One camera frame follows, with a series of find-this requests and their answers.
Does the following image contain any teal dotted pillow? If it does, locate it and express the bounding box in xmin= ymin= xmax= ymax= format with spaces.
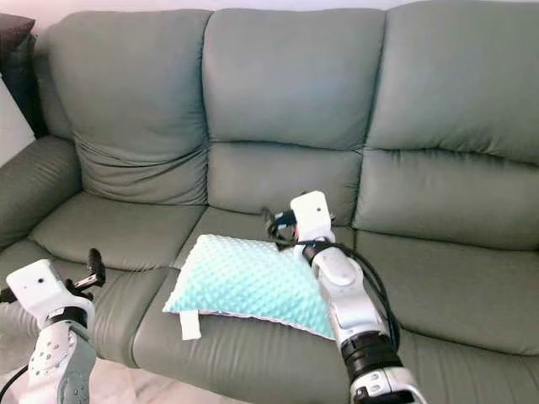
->
xmin=163 ymin=234 xmax=338 ymax=342

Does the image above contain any grey-green leather sofa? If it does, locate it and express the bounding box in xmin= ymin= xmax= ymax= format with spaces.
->
xmin=0 ymin=0 xmax=539 ymax=404

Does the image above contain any white side cabinet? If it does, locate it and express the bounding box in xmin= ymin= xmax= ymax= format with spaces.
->
xmin=0 ymin=80 xmax=36 ymax=167

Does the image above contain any dark brown furniture piece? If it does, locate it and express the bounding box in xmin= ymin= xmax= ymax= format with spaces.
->
xmin=0 ymin=13 xmax=51 ymax=140

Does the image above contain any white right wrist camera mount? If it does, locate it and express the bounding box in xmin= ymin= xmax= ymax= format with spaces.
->
xmin=290 ymin=190 xmax=336 ymax=245

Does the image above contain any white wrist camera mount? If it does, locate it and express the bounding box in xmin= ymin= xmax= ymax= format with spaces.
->
xmin=6 ymin=259 xmax=74 ymax=327
xmin=290 ymin=190 xmax=336 ymax=245

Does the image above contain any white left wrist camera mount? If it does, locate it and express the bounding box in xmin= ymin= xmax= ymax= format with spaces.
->
xmin=6 ymin=259 xmax=74 ymax=327

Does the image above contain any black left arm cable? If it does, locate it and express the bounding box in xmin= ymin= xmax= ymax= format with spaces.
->
xmin=0 ymin=288 xmax=30 ymax=403

